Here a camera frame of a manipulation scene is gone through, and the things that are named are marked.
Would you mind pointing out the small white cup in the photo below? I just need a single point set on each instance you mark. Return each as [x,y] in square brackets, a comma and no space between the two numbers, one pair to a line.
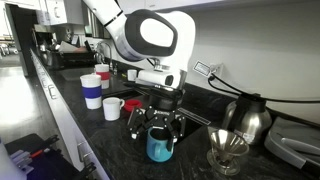
[111,109]

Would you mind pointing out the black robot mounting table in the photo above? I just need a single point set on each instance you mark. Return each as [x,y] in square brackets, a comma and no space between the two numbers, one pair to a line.
[56,166]

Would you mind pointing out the glass pour-over dripper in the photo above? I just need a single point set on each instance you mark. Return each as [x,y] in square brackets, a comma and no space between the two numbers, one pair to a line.
[226,143]

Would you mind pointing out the white lower cabinets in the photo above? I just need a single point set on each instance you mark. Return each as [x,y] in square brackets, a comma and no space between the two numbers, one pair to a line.
[63,113]

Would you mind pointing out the white wall outlet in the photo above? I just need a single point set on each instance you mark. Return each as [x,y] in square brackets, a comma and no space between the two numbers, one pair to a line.
[218,70]

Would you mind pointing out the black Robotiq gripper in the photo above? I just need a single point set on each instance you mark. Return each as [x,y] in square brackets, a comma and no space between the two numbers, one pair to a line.
[163,103]

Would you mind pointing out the white tumbler with blue band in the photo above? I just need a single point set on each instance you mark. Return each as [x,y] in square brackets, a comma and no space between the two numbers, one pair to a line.
[91,91]

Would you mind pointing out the aluminium extrusion rail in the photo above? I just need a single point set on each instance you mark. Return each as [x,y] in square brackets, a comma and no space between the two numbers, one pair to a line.
[21,161]

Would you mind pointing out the stainless steel carafe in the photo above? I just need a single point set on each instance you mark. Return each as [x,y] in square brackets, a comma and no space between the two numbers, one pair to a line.
[250,123]

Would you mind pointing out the blue ceramic mug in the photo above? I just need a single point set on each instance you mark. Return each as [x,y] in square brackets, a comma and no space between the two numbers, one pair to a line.
[160,150]

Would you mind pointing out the yellow sponge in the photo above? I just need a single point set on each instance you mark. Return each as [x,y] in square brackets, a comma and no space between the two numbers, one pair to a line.
[124,76]

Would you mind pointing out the chrome sink faucet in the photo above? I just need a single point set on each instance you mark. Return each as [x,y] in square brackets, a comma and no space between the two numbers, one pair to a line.
[110,53]

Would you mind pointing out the red bowl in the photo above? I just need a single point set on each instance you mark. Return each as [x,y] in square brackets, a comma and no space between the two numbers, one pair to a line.
[131,104]

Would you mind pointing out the black dish rack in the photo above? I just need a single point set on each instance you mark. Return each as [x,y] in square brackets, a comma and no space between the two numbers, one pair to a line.
[76,58]

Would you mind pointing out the white label tag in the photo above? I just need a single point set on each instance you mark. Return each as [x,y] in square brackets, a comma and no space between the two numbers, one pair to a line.
[202,68]

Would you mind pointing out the white wall cabinet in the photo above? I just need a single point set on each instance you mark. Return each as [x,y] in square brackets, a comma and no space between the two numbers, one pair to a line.
[233,2]

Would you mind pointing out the white ceramic mug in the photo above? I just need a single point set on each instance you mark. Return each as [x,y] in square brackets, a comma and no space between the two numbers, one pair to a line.
[132,75]

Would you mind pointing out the stainless steel wall dispenser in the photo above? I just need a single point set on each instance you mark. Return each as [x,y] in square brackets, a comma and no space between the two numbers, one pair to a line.
[96,28]

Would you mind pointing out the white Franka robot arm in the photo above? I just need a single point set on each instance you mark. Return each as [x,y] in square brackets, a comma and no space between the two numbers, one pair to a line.
[156,33]

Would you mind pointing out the grey tray at right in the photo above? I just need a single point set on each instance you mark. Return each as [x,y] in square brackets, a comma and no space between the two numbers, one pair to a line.
[293,143]

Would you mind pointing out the white tumbler with red band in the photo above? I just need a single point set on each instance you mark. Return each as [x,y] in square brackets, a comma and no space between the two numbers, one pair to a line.
[104,76]

